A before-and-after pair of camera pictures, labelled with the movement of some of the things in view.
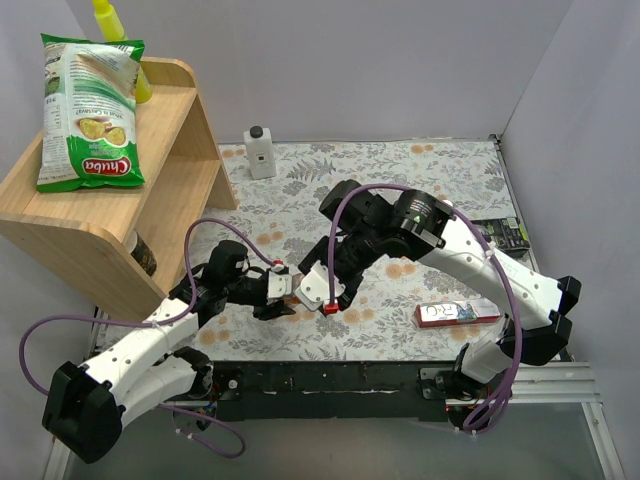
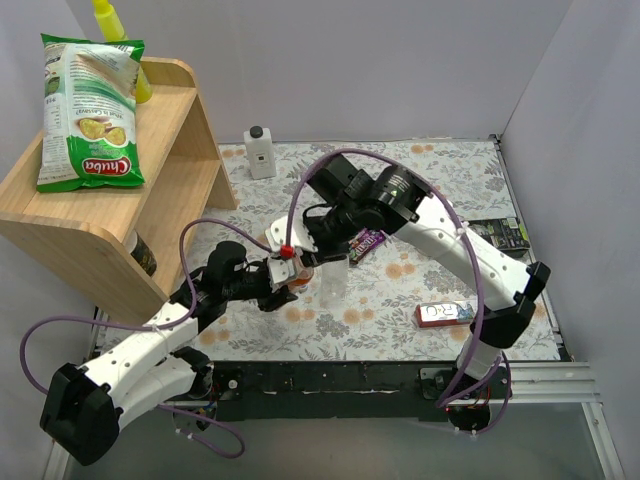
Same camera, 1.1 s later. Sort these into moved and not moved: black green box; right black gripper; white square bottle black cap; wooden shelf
Moved: right black gripper
Not moved: white square bottle black cap; wooden shelf; black green box
